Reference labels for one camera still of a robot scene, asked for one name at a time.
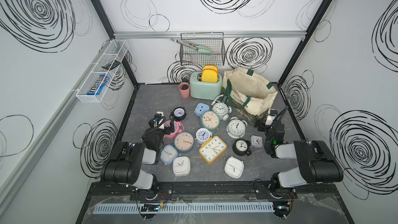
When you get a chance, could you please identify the light blue square clock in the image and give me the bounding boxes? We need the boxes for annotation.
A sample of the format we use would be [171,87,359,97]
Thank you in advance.
[160,145,178,165]

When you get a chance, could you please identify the pink twin bell clock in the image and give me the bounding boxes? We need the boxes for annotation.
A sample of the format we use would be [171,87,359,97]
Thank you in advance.
[164,120,184,139]

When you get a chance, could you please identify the blue round beige clock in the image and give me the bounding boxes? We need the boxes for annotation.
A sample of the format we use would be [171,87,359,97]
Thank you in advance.
[173,131,195,153]

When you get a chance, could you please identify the black purple face clock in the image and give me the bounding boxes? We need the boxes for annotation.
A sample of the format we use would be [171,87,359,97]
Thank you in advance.
[171,107,187,121]

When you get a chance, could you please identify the cream canvas tote bag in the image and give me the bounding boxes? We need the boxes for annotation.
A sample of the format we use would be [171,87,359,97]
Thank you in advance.
[222,67,278,124]

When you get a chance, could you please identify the white square clock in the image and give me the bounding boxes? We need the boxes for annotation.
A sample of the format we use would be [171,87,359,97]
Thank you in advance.
[224,157,244,179]
[173,156,191,177]

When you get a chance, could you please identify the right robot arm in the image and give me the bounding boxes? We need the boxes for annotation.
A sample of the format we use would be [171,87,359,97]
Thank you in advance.
[258,107,344,191]

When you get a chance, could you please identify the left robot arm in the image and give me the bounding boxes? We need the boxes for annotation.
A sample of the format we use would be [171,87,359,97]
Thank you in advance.
[100,113,173,190]

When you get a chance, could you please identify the small lilac square clock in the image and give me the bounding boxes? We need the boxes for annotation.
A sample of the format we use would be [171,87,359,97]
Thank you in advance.
[250,135,263,148]

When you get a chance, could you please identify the black twin bell clock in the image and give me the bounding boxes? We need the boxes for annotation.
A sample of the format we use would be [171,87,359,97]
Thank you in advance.
[232,140,251,156]

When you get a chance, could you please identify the silver twin bell clock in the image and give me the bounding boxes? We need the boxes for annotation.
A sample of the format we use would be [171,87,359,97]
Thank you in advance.
[226,117,248,139]

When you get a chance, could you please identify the white purple face clock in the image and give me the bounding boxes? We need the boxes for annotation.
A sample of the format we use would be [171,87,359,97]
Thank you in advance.
[196,128,212,144]

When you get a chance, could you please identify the white twin bell clock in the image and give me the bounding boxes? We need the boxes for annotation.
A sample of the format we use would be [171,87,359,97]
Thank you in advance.
[212,102,232,120]

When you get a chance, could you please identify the light blue clock back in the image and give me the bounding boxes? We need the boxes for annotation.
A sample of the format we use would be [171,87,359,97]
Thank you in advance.
[194,103,210,117]

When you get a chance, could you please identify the green round pastel clock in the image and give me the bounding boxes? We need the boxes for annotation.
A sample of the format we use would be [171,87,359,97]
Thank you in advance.
[200,111,221,131]

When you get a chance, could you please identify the yellow rectangular clock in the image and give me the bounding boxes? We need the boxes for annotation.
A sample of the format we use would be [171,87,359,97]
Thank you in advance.
[199,136,227,165]

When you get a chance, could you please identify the pink cup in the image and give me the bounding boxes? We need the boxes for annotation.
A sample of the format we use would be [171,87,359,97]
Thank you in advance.
[178,83,190,99]

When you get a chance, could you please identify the mint green toaster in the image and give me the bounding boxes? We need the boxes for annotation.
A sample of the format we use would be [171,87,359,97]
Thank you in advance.
[189,72,222,100]

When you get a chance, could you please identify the blue candy packet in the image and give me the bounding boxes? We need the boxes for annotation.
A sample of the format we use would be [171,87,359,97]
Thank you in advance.
[87,75,109,95]

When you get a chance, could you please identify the yellow toast slice front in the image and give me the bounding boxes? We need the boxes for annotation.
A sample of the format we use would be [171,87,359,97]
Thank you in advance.
[201,68,218,83]

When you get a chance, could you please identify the yellow toast slice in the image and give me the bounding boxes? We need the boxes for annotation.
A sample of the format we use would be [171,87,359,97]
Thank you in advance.
[203,65,218,71]
[201,68,218,83]

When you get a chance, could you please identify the black remote control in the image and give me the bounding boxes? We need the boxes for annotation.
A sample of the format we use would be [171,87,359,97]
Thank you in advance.
[102,61,121,71]

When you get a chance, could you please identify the yellow toast slice back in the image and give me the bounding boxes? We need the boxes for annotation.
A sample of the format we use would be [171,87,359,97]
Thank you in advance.
[203,65,218,71]

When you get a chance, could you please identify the mint green tongs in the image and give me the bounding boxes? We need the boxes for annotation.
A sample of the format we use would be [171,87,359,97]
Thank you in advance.
[170,38,212,55]

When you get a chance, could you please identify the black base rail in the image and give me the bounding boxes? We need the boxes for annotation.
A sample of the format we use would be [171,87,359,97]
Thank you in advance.
[88,179,337,201]

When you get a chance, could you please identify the white wire shelf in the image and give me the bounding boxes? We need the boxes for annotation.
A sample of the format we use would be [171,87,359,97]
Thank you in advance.
[76,39,129,103]

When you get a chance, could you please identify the grey slotted cable duct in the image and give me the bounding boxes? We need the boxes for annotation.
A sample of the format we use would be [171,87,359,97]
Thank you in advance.
[93,202,275,215]

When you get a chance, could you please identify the black wire basket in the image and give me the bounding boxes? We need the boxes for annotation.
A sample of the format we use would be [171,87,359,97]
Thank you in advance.
[178,32,227,66]

